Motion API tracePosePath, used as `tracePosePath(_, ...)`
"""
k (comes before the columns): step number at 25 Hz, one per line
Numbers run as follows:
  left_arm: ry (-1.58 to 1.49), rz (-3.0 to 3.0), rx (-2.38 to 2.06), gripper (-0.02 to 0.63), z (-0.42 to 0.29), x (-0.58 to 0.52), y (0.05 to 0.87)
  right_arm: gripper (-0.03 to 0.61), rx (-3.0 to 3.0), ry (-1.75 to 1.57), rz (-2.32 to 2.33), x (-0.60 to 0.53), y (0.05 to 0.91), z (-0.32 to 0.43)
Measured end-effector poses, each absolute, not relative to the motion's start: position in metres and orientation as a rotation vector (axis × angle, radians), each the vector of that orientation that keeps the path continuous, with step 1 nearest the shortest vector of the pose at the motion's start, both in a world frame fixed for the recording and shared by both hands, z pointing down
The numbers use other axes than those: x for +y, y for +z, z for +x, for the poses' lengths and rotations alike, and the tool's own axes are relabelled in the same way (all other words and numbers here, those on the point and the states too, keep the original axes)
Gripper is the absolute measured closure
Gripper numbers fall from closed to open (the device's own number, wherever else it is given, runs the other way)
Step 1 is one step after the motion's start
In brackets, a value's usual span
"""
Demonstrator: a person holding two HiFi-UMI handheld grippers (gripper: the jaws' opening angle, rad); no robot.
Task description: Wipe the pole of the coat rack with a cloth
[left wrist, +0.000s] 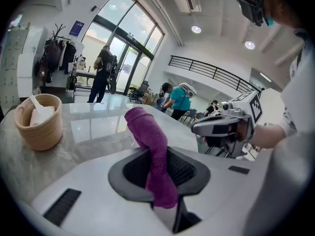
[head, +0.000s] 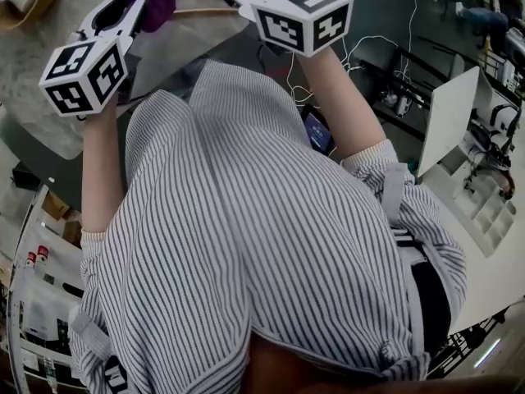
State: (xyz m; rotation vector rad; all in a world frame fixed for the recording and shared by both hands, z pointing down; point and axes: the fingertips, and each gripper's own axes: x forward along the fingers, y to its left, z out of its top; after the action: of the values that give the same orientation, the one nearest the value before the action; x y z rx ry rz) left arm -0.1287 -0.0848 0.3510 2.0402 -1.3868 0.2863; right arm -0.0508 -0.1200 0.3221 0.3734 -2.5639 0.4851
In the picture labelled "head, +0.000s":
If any grey backpack strap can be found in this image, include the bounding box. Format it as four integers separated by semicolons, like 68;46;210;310
69;309;128;394
381;162;409;225

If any cardboard box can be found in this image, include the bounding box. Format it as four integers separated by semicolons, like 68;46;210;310
40;193;83;245

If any white desk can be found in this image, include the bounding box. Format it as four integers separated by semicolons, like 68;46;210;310
416;66;481;178

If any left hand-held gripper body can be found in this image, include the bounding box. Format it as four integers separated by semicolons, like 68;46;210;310
39;30;135;117

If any person's black backpack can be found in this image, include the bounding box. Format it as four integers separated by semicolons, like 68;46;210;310
409;256;452;356

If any tangled white cable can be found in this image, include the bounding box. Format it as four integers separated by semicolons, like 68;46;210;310
285;0;419;102

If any black railing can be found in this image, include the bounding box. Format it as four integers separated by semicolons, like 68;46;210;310
426;308;512;381

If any person's bare neck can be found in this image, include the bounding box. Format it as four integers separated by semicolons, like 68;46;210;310
245;330;390;394

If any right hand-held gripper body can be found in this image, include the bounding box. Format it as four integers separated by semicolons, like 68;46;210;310
239;0;355;58

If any person's left forearm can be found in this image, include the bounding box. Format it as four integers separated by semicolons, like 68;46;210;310
80;104;126;233

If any person's right forearm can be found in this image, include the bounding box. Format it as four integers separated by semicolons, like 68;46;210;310
299;47;389;159

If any white shelving unit with supplies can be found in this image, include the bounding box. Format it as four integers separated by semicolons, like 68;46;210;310
6;185;85;394

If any black desk frame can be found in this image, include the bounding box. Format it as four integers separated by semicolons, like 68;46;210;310
356;34;464;139

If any person's striped shirt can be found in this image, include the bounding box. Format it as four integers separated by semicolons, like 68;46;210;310
69;59;468;394

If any black smartphone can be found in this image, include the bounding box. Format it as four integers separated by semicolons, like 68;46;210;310
300;103;336;155

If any round bamboo basket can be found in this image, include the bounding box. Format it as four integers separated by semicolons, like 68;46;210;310
0;0;62;31

